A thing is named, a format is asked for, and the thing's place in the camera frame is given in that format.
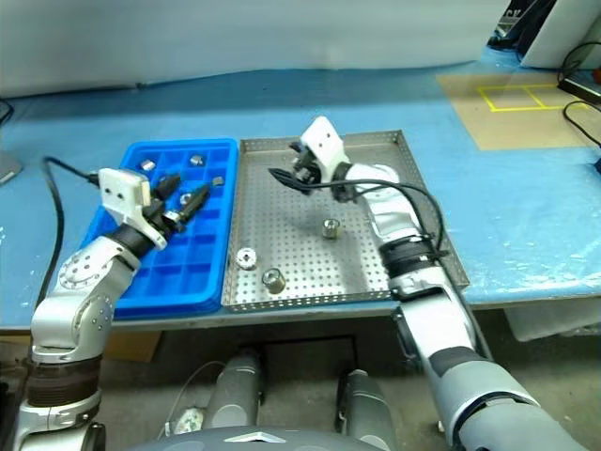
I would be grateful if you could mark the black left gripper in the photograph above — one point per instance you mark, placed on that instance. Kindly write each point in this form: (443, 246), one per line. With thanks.
(162, 218)

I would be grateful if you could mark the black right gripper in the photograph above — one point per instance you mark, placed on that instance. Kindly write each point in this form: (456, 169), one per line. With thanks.
(306, 169)

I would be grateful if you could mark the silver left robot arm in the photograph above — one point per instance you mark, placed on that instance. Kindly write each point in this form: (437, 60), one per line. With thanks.
(84, 268)

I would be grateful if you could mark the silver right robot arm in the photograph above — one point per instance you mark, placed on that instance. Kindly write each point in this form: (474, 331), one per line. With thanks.
(422, 329)

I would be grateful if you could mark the blue plastic compartment tray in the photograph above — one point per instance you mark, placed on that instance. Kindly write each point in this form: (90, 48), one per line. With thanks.
(188, 277)

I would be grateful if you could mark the brown cardboard box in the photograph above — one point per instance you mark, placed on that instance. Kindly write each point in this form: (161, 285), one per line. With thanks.
(131, 347)

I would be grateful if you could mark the nut in blue tray top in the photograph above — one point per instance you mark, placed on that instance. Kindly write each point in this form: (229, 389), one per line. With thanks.
(147, 164)

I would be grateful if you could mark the perforated metal tray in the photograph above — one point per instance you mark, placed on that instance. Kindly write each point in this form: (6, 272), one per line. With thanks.
(305, 263)

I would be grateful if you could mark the metal nut tray front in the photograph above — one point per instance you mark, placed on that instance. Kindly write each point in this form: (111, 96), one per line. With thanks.
(273, 280)

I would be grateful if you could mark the grey metal stand base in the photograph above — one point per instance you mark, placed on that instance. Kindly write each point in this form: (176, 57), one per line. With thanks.
(7, 164)

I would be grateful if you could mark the dark grey robot left leg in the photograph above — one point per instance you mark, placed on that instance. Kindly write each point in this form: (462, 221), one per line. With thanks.
(237, 390)

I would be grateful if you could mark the dark grey robot leg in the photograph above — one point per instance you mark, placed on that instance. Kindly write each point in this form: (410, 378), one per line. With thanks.
(237, 390)
(364, 404)

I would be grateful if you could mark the white patterned floor object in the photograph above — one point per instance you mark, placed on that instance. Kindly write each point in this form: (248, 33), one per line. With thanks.
(190, 419)

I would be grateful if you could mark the brown table mat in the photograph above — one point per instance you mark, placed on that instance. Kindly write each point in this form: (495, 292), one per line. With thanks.
(516, 131)

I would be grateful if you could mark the blue plastic table cover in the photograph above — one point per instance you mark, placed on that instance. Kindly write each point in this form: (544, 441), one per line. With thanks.
(516, 211)

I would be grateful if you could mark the dark grey robot right leg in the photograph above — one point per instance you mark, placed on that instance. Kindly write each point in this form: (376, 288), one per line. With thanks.
(364, 404)

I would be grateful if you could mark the black equipment pile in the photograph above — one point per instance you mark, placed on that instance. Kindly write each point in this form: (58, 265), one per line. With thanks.
(509, 33)

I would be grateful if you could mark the grey robot torso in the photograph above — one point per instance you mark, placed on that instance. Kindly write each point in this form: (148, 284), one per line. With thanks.
(263, 439)

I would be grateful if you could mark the flat black device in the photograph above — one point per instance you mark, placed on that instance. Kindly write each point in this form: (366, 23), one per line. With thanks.
(582, 88)

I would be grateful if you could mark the white board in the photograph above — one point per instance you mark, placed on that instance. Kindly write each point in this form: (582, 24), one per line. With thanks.
(563, 33)

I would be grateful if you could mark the brown block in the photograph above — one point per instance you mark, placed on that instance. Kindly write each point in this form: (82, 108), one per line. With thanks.
(597, 75)

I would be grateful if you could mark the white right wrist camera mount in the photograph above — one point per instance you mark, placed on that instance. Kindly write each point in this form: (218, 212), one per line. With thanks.
(324, 141)

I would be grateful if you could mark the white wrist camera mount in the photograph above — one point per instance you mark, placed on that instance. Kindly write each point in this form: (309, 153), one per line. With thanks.
(324, 141)
(119, 188)

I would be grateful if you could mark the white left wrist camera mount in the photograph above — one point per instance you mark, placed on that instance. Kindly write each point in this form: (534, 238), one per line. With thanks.
(119, 188)

